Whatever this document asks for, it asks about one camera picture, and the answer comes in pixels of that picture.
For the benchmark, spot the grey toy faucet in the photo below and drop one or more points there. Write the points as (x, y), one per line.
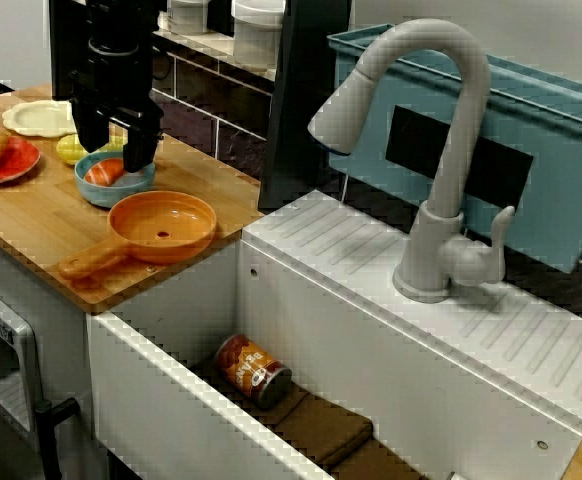
(471, 75)

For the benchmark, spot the yellow toy corn cob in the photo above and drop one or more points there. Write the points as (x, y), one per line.
(68, 149)

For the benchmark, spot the salmon sushi toy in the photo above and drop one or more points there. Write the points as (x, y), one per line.
(103, 172)

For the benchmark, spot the black angled post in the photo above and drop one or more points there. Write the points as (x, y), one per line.
(296, 125)

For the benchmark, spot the teal plastic bin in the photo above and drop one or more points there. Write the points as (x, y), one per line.
(546, 200)

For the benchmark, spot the white kitchen cabinet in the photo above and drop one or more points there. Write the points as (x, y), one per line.
(66, 320)

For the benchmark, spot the brown cloth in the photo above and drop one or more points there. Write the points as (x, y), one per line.
(331, 430)

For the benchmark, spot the red plate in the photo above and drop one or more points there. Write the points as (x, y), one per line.
(21, 160)

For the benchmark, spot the grey dishwasher panel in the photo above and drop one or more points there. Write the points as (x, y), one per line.
(23, 345)

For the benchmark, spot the black rectangular label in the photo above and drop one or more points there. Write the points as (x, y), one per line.
(416, 140)

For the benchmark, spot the orange beans can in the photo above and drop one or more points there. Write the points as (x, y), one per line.
(246, 367)

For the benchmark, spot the labelled white canister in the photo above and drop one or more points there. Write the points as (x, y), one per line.
(188, 17)

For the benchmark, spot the black upright panel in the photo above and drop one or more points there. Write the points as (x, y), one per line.
(63, 50)

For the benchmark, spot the orange toy frying pan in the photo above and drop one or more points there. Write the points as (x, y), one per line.
(161, 215)

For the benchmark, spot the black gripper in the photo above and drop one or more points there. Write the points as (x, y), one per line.
(116, 85)

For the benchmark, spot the long wooden countertop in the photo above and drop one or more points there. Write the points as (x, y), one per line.
(31, 225)

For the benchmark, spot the cream scalloped plate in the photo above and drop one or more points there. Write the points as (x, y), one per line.
(36, 120)

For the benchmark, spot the light blue bowl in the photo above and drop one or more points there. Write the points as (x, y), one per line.
(96, 195)

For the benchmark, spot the white sink basin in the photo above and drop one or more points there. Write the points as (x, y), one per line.
(421, 375)

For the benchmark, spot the plain white canister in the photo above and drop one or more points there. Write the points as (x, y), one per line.
(256, 40)

